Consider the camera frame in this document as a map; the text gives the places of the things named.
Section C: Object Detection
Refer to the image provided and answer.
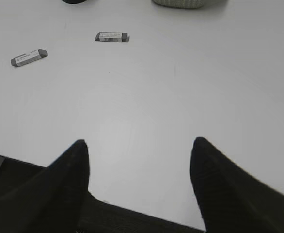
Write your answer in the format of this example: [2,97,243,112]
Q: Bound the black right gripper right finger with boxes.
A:
[190,137,284,233]

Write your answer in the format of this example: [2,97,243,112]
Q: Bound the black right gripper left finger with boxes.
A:
[0,140,90,233]

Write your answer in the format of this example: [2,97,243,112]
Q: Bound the grey white eraser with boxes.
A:
[95,32,129,43]
[11,49,48,67]

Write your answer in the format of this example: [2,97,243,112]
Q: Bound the black mesh pen holder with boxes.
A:
[62,0,86,4]

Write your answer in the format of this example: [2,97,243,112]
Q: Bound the pale green plastic basket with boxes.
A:
[152,0,207,9]

